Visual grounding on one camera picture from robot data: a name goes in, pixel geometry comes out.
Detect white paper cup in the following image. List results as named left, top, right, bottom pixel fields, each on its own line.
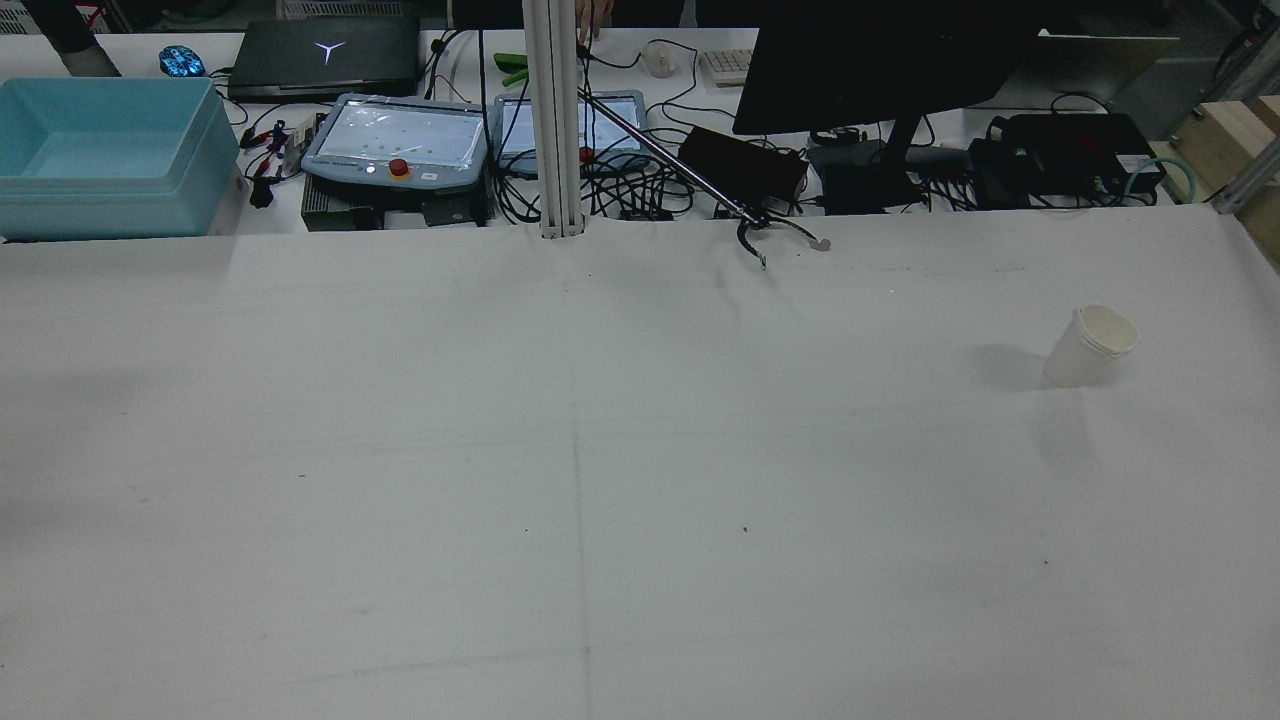
left=1043, top=304, right=1142, bottom=389

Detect grey teach pendant with screen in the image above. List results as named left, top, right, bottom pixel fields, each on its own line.
left=489, top=90, right=650, bottom=180
left=299, top=93, right=489, bottom=197

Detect beige keyboard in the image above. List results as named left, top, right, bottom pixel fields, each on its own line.
left=699, top=48, right=754, bottom=87

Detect metal reacher grabber tool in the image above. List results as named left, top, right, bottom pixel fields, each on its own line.
left=577, top=87, right=832, bottom=270

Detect black power brick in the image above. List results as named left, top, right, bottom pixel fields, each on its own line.
left=677, top=125, right=810, bottom=207

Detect black laptop with logo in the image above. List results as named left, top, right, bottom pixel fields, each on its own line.
left=227, top=17, right=422, bottom=102

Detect black computer monitor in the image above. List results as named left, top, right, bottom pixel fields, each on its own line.
left=732, top=0, right=1043, bottom=137

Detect black monitor stand base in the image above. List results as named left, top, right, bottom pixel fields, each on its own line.
left=807, top=140, right=928, bottom=214

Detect black flat device box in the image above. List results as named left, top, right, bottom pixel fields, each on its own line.
left=300, top=185, right=492, bottom=232

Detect red black clip leads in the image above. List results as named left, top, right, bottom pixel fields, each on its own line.
left=239, top=118, right=303, bottom=209

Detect black electronics box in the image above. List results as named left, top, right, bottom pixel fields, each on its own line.
left=967, top=112, right=1167, bottom=210

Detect light blue plastic bin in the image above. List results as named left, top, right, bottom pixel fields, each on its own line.
left=0, top=78, right=242, bottom=242

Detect grey flat panel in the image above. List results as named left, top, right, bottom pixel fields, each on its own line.
left=1030, top=30, right=1182, bottom=103

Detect dark grey cylinder object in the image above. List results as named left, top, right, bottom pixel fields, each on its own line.
left=20, top=0, right=122, bottom=79

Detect light wooden block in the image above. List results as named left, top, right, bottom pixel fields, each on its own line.
left=1169, top=95, right=1280, bottom=201

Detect aluminium profile post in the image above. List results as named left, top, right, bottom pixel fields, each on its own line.
left=521, top=0, right=586, bottom=240

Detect black cable tangle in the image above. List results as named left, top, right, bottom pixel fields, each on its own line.
left=490, top=150, right=743, bottom=227

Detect teal hose loop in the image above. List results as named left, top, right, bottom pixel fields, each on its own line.
left=1124, top=155, right=1198, bottom=207

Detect aluminium frame bar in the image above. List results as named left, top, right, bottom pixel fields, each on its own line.
left=1214, top=150, right=1280, bottom=217

